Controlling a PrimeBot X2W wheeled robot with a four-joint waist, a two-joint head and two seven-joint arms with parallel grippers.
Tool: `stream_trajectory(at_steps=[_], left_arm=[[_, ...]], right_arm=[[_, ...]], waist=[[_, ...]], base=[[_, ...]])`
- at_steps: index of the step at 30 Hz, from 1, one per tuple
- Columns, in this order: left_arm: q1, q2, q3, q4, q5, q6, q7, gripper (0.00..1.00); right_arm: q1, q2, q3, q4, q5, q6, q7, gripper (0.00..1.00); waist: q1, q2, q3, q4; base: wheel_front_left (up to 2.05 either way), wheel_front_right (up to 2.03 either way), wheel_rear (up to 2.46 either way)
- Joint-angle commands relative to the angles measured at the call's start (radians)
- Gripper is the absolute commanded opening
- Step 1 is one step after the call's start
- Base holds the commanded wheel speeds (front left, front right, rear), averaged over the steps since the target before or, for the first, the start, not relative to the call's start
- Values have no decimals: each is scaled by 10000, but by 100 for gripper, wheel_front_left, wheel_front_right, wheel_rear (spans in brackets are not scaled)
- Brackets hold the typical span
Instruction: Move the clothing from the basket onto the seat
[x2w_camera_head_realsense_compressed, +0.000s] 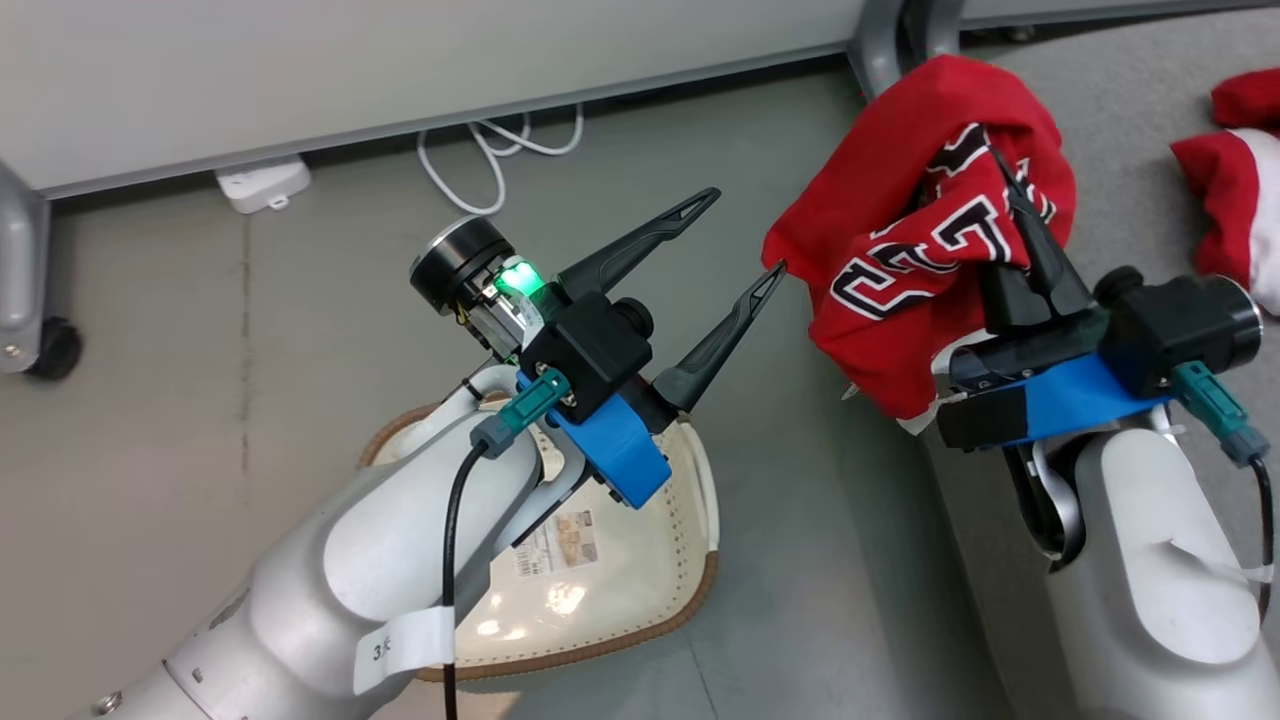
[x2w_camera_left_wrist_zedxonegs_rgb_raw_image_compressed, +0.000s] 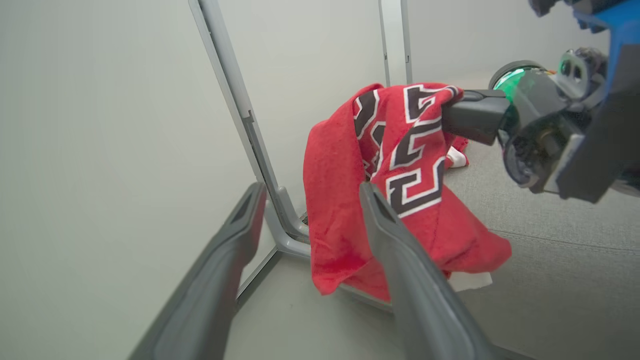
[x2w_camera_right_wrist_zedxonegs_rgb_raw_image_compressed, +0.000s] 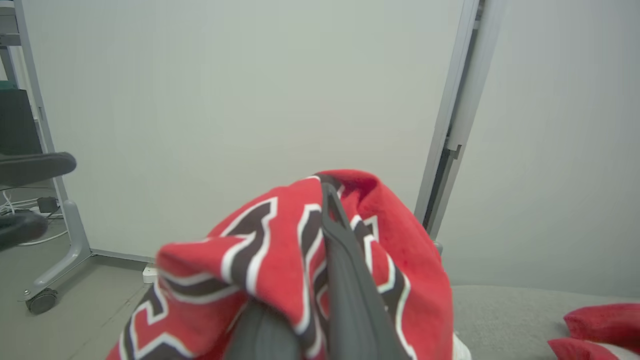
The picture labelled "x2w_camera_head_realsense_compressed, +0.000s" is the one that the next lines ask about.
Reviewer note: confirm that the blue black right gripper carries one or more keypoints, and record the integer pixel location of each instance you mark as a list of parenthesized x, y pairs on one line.
[(1060, 395)]

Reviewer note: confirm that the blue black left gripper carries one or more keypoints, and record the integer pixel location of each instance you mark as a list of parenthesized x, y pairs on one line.
[(625, 455)]

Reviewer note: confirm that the red lettered basketball jersey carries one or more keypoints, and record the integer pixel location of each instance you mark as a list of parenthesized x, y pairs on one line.
[(900, 170)]

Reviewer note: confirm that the red white-trimmed garment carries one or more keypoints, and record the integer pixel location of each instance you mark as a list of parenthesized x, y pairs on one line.
[(1225, 170)]

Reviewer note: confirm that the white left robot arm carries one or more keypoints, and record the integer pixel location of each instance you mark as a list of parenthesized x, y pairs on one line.
[(350, 560)]

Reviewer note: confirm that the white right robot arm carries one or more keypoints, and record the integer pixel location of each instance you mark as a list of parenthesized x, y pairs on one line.
[(1150, 560)]

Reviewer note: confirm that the grey fabric sofa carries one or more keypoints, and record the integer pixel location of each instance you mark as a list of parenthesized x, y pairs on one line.
[(1130, 150)]

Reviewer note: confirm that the paper sticker in basket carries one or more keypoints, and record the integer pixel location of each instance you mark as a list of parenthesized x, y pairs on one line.
[(556, 543)]

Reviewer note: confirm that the grey partition foot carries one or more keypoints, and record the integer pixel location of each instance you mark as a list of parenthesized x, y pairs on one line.
[(18, 270), (935, 25), (878, 50)]

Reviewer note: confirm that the beige plastic laundry basket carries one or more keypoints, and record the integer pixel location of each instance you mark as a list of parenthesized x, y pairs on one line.
[(600, 590)]

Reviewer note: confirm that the white power strip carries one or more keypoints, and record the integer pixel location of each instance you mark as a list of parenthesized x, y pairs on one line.
[(262, 183)]

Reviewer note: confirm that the large white partition panel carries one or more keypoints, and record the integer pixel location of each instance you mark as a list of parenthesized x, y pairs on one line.
[(300, 70)]

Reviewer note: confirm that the white label tape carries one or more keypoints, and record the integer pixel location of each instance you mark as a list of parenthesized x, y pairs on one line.
[(405, 648)]

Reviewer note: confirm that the black caster wheel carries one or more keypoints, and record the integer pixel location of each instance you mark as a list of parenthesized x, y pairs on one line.
[(58, 350)]

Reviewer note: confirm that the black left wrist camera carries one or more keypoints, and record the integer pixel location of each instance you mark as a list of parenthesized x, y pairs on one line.
[(585, 350)]

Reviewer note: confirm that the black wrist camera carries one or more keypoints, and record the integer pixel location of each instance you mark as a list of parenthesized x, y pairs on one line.
[(585, 350), (1180, 325)]

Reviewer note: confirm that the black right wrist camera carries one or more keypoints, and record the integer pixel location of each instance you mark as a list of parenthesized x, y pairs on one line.
[(1180, 325)]

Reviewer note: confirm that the teal left camera connector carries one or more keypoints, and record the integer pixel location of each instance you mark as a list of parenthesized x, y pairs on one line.
[(520, 415)]

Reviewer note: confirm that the teal camera connector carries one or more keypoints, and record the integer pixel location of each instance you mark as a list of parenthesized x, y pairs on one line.
[(1215, 405), (520, 415)]

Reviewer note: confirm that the teal right camera connector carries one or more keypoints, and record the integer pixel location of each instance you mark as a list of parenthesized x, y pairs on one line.
[(1215, 405)]

